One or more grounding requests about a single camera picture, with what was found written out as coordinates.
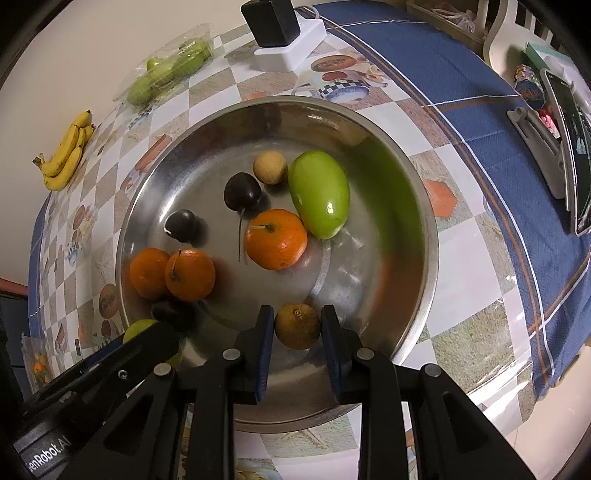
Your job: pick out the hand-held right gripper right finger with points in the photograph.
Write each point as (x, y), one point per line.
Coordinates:
(331, 355)

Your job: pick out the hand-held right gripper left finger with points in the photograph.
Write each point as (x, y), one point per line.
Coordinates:
(264, 355)

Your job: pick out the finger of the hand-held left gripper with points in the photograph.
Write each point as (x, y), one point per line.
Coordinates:
(138, 355)

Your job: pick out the round green fruit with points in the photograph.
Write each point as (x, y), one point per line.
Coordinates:
(138, 328)

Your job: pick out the brown longan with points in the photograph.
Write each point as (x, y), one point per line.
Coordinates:
(298, 325)
(270, 167)

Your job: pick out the dark cherry without stem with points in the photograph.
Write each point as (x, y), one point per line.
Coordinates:
(173, 313)

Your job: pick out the large orange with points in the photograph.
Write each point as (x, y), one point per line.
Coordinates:
(145, 272)

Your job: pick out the small orange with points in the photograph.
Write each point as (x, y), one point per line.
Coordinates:
(191, 275)

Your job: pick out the round steel plate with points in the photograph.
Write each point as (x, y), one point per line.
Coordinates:
(369, 258)

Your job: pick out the orange with long stem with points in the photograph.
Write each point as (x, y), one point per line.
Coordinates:
(277, 240)

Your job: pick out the dark plum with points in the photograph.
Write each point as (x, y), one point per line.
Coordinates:
(181, 225)

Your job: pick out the elongated green fruit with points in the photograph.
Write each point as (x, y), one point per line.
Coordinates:
(318, 194)

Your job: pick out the dark cherry with stem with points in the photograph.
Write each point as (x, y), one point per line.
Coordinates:
(242, 190)

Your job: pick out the pile of small orange fruits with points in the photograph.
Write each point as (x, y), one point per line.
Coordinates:
(39, 367)

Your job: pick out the pile of small green fruits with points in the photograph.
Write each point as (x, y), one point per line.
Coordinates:
(161, 74)

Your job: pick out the dark cabinet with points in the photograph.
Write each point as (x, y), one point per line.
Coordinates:
(9, 350)

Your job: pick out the reddish brown board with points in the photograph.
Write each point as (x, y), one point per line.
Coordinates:
(11, 285)

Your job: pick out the yellow banana bunch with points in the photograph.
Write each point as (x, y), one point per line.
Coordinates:
(64, 154)

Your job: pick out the checkered printed tablecloth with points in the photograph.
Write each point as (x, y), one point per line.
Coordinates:
(461, 115)

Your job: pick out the clear plastic fruit box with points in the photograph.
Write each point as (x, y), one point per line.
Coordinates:
(134, 76)

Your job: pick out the grey phone stand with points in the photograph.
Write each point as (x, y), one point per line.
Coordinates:
(540, 147)

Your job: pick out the black smartphone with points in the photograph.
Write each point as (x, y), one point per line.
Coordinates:
(575, 152)

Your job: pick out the small pink item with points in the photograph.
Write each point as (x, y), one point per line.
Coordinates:
(549, 122)

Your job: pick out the colourful printed can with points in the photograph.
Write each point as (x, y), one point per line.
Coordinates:
(528, 87)

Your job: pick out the black power adapter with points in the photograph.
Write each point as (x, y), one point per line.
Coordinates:
(272, 21)

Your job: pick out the white chair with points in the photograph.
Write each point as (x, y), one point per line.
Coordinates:
(503, 32)

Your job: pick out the green white box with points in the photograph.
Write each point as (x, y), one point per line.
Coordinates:
(547, 55)

